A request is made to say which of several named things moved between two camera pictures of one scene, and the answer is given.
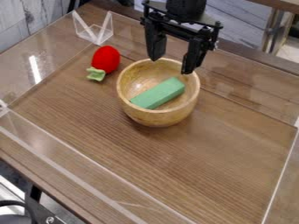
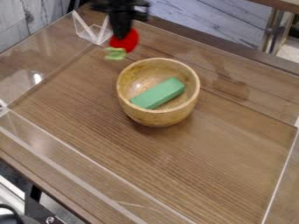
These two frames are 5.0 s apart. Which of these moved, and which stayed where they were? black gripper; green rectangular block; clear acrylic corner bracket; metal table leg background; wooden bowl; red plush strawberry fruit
Moved: black gripper; red plush strawberry fruit
Stayed: clear acrylic corner bracket; metal table leg background; green rectangular block; wooden bowl
